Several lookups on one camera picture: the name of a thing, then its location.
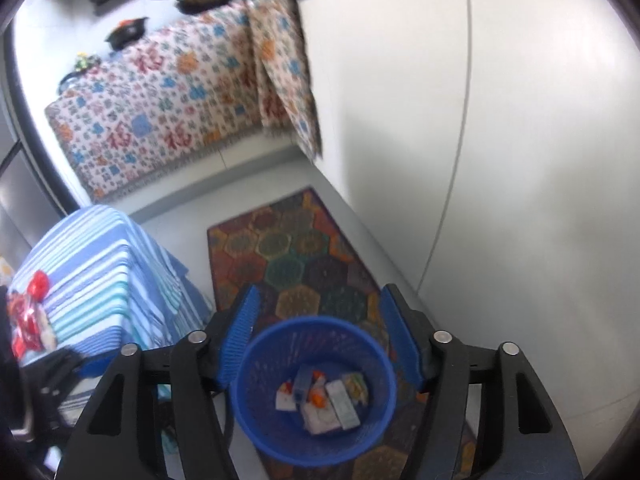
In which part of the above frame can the large printed cloth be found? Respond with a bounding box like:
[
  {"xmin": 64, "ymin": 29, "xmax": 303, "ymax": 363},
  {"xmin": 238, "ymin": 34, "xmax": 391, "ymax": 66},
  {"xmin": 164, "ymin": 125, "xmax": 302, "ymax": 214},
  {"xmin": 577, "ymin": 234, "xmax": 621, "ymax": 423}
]
[{"xmin": 44, "ymin": 0, "xmax": 266, "ymax": 201}]

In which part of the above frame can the small printed cloth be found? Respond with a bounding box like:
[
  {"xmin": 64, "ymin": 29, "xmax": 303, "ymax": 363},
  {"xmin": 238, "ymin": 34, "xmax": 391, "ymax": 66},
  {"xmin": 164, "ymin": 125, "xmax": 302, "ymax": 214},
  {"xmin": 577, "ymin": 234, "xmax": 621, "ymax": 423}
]
[{"xmin": 245, "ymin": 0, "xmax": 323, "ymax": 161}]

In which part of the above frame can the black pot with red lid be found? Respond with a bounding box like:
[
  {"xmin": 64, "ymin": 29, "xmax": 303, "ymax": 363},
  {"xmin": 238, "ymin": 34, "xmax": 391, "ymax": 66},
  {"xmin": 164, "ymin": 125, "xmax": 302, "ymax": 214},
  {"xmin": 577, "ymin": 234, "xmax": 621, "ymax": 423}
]
[{"xmin": 104, "ymin": 17, "xmax": 150, "ymax": 51}]

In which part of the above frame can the white kitchen cabinet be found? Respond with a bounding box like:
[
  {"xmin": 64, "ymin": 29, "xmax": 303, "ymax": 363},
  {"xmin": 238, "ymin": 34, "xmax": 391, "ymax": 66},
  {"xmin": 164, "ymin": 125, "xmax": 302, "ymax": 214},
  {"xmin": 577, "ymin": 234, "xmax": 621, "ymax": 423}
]
[{"xmin": 287, "ymin": 0, "xmax": 640, "ymax": 341}]

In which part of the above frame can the condiment bottle rack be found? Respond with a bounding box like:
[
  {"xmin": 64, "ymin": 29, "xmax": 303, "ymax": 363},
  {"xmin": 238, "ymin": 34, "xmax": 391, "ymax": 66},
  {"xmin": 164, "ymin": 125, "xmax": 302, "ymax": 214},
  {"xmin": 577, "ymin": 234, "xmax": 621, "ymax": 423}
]
[{"xmin": 57, "ymin": 52, "xmax": 103, "ymax": 93}]

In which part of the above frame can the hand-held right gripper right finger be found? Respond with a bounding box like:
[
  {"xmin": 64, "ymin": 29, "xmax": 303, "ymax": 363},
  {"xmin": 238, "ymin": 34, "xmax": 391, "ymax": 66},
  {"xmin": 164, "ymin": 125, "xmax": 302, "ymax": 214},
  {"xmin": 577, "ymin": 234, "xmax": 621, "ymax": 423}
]
[{"xmin": 378, "ymin": 284, "xmax": 583, "ymax": 480}]

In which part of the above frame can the white paper wrapper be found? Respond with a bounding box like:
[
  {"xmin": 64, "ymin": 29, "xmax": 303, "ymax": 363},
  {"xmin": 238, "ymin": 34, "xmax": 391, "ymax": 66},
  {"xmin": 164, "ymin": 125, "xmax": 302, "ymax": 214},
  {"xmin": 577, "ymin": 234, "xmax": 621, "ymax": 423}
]
[{"xmin": 301, "ymin": 402, "xmax": 341, "ymax": 435}]

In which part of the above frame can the red foil wrapper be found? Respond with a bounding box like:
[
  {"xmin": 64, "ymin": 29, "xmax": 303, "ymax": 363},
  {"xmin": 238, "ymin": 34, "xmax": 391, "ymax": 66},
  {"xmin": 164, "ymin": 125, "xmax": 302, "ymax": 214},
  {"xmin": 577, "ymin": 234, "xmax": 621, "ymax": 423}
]
[
  {"xmin": 25, "ymin": 270, "xmax": 52, "ymax": 303},
  {"xmin": 9, "ymin": 294, "xmax": 38, "ymax": 361}
]

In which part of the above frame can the blue plastic mesh basket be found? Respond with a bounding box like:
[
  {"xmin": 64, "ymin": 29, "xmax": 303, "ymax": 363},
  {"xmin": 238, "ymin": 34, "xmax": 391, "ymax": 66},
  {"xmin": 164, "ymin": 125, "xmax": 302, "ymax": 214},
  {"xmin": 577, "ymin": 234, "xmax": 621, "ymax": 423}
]
[{"xmin": 231, "ymin": 316, "xmax": 398, "ymax": 468}]

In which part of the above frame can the hexagon patterned rug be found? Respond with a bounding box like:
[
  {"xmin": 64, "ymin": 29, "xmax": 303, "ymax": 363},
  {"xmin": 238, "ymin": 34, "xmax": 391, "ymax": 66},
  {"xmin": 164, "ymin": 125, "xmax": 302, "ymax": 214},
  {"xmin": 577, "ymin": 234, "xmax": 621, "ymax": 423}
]
[{"xmin": 206, "ymin": 187, "xmax": 478, "ymax": 480}]

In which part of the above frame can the grey refrigerator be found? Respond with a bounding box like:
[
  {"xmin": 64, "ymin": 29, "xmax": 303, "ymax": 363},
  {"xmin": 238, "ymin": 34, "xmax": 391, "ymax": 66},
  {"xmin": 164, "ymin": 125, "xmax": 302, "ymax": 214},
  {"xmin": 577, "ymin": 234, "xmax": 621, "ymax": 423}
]
[{"xmin": 0, "ymin": 100, "xmax": 81, "ymax": 266}]

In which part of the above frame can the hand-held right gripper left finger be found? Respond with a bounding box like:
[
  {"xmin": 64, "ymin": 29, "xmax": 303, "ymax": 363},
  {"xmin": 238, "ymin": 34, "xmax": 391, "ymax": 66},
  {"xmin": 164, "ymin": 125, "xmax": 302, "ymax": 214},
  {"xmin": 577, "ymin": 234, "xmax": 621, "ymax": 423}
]
[{"xmin": 57, "ymin": 284, "xmax": 262, "ymax": 480}]

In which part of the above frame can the white green milk carton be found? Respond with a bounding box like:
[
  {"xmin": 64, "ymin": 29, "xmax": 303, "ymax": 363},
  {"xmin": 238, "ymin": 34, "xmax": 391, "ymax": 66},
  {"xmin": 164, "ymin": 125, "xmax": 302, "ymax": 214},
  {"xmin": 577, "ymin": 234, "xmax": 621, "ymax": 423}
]
[{"xmin": 325, "ymin": 380, "xmax": 361, "ymax": 431}]

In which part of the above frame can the clear plastic box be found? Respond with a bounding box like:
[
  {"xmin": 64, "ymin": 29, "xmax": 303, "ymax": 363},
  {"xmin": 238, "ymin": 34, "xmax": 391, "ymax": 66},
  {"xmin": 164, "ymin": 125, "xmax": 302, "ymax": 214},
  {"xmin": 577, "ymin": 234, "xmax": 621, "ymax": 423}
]
[{"xmin": 292, "ymin": 364, "xmax": 315, "ymax": 406}]

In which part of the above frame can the blue striped tablecloth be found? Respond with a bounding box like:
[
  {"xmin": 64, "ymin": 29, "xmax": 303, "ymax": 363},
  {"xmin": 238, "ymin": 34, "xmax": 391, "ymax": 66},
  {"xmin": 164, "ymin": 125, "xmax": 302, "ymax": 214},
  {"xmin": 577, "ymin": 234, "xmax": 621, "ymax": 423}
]
[{"xmin": 10, "ymin": 205, "xmax": 213, "ymax": 411}]

